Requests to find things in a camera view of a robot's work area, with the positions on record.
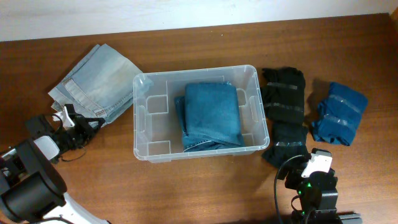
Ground small black taped garment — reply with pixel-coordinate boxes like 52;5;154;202
262;122;308;168

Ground light blue jeans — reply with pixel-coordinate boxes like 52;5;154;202
49;44;142;124

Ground teal taped garment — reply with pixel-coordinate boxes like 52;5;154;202
312;82;368;146

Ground large black taped garment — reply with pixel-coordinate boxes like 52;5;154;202
261;67;305;125

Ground clear plastic storage container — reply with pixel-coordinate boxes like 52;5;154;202
132;65;271;163

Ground dark blue jeans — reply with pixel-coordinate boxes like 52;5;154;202
174;82;245;152

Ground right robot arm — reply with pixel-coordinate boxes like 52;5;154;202
274;148;363;224

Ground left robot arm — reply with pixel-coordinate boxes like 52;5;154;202
1;104;105;224

